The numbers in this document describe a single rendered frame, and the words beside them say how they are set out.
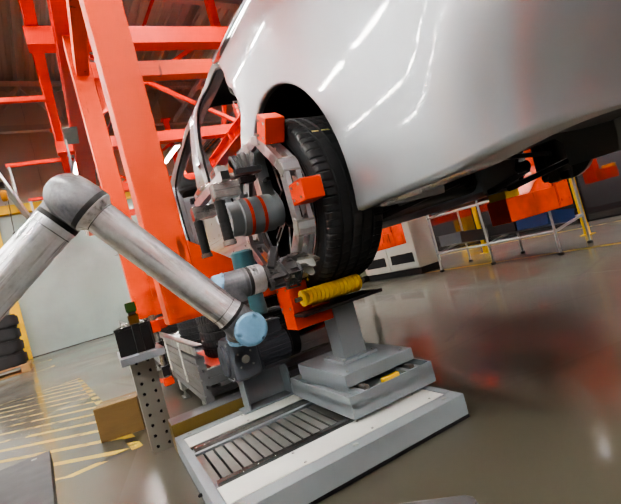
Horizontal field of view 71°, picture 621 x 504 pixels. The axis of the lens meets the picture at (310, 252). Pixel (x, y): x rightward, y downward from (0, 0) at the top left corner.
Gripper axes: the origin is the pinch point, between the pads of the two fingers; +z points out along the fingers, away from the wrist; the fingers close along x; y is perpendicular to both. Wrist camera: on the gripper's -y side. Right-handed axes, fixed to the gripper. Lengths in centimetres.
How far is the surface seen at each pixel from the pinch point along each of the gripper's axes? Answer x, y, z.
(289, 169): 25.2, -16.9, -3.3
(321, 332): -80, -25, 30
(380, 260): -330, -285, 332
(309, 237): 6.6, -3.3, -1.0
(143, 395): -83, -29, -59
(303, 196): 23.4, -3.5, -5.3
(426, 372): -33, 38, 29
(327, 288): -13.2, 3.4, 5.3
